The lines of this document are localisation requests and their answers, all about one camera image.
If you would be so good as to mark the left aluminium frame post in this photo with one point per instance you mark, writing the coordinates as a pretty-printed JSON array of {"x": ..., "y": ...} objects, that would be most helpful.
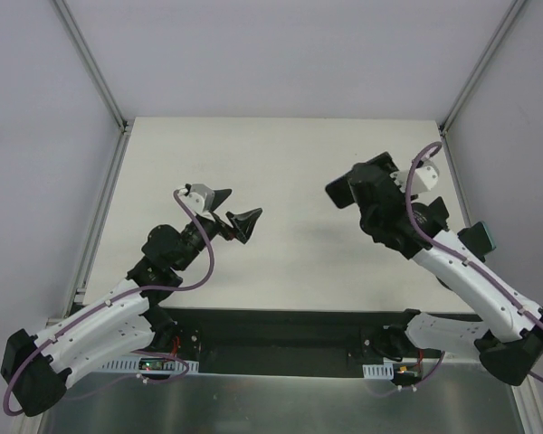
[{"x": 89, "y": 63}]

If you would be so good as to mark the right aluminium frame post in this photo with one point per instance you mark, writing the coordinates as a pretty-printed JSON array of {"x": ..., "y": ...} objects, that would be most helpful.
[{"x": 499, "y": 36}]

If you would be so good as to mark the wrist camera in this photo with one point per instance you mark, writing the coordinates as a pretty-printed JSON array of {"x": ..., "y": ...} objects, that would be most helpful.
[
  {"x": 198, "y": 198},
  {"x": 421, "y": 176}
]

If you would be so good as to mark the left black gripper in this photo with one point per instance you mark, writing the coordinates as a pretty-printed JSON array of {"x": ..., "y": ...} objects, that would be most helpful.
[{"x": 222, "y": 221}]

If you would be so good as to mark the aluminium frame post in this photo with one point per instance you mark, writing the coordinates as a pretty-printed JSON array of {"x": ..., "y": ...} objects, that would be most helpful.
[
  {"x": 499, "y": 36},
  {"x": 89, "y": 63}
]

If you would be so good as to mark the white cable duct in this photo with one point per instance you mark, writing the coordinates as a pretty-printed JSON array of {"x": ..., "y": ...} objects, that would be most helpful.
[
  {"x": 146, "y": 364},
  {"x": 383, "y": 371}
]

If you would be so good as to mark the right white cable duct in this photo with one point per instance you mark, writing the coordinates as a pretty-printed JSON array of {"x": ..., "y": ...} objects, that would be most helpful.
[{"x": 383, "y": 371}]

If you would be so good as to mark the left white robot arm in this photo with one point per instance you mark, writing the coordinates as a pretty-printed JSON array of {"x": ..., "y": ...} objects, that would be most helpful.
[{"x": 40, "y": 368}]

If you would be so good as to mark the left white cable duct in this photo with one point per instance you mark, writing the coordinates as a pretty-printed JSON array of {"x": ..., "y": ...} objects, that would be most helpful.
[{"x": 146, "y": 364}]

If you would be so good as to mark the black phone blue edge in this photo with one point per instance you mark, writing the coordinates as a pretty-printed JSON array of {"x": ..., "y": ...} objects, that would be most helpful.
[{"x": 478, "y": 240}]

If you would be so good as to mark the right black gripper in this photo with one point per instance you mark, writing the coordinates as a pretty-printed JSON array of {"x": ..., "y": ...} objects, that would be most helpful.
[{"x": 359, "y": 179}]

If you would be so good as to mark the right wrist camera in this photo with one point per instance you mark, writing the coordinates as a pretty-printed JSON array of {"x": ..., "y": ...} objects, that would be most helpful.
[{"x": 421, "y": 176}]

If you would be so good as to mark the black round-base phone stand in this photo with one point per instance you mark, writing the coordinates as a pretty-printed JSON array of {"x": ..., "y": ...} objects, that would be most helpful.
[{"x": 443, "y": 284}]

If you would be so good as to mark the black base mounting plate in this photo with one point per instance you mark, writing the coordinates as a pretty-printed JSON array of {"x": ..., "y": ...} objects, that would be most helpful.
[{"x": 278, "y": 343}]

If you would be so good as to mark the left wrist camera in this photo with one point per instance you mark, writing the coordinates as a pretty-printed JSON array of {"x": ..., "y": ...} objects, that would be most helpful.
[{"x": 198, "y": 198}]

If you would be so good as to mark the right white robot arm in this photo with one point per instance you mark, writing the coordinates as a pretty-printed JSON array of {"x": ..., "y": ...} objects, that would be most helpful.
[{"x": 507, "y": 339}]

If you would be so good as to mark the black folding phone stand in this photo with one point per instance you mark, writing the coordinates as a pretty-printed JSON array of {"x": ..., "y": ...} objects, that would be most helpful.
[{"x": 437, "y": 214}]

